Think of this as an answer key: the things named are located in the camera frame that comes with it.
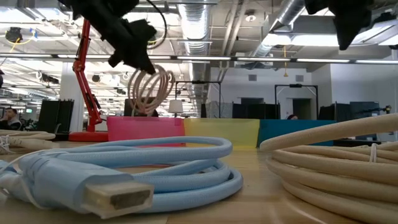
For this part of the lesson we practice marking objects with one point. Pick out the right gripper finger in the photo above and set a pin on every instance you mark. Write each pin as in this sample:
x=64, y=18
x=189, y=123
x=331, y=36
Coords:
x=348, y=29

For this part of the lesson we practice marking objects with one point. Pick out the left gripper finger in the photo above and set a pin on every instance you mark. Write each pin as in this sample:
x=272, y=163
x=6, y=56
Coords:
x=119, y=57
x=141, y=59

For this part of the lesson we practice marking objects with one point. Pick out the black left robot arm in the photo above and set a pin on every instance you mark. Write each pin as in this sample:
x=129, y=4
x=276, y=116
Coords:
x=93, y=9

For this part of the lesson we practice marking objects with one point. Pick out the red desk lamp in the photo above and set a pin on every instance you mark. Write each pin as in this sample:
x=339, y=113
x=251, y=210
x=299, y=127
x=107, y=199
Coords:
x=81, y=71

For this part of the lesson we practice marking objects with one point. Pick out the white lampshade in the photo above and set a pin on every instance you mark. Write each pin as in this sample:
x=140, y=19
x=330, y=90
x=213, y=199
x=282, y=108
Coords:
x=176, y=106

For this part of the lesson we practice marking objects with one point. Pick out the long ceiling light strip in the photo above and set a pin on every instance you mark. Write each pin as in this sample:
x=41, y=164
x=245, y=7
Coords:
x=202, y=58

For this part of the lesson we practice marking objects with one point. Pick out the pink-red plastic bin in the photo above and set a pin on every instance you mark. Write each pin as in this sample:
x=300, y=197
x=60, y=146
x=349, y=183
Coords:
x=146, y=126

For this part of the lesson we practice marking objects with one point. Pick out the dark blue monitor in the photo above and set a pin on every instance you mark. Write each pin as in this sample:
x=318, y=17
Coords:
x=365, y=109

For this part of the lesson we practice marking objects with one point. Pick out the round ceiling fixture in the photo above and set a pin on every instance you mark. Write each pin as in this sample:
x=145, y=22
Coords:
x=250, y=17

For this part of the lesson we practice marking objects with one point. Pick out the person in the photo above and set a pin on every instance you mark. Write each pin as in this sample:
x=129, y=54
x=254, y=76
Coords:
x=12, y=115
x=292, y=117

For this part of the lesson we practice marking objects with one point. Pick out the yellow plastic bin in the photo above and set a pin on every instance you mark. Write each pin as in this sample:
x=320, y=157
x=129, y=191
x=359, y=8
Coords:
x=220, y=130

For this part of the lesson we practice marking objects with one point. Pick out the black ceiling device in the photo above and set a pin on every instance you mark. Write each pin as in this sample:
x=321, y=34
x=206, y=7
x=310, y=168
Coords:
x=14, y=33

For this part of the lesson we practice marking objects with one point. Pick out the blue plastic bin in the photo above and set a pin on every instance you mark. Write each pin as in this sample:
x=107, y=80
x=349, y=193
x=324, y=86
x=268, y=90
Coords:
x=295, y=130

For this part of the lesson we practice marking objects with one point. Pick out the black partition panels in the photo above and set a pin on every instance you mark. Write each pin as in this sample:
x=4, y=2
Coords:
x=255, y=111

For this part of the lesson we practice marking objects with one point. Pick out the silver ribbed ventilation duct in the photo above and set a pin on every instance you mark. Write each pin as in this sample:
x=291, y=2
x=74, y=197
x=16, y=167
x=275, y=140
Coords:
x=194, y=28
x=289, y=12

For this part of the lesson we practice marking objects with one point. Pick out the black metal frame stand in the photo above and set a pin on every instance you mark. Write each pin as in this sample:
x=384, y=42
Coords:
x=295, y=85
x=199, y=82

